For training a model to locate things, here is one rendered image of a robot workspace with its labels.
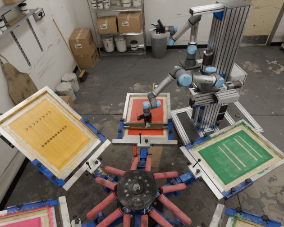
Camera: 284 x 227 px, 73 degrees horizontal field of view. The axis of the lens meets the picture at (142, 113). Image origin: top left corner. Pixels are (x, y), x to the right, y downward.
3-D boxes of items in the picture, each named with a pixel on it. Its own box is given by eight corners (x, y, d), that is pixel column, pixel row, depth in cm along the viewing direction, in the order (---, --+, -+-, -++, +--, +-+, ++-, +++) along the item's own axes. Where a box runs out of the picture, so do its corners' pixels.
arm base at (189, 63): (193, 59, 262) (194, 52, 255) (197, 65, 252) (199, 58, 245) (182, 61, 261) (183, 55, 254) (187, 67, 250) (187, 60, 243)
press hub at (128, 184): (132, 213, 249) (114, 161, 152) (162, 215, 245) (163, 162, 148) (128, 249, 222) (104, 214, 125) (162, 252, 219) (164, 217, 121)
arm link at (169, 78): (176, 60, 191) (143, 94, 209) (180, 66, 184) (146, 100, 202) (182, 66, 199) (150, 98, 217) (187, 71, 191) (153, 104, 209)
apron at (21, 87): (39, 97, 342) (5, 41, 267) (43, 97, 342) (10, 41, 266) (25, 119, 306) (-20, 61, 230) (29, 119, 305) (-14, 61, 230)
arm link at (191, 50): (185, 59, 247) (187, 49, 237) (186, 53, 255) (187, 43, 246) (195, 59, 244) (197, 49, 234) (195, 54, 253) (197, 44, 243)
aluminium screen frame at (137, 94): (127, 95, 267) (127, 93, 265) (169, 94, 262) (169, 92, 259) (119, 141, 213) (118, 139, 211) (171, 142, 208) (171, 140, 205)
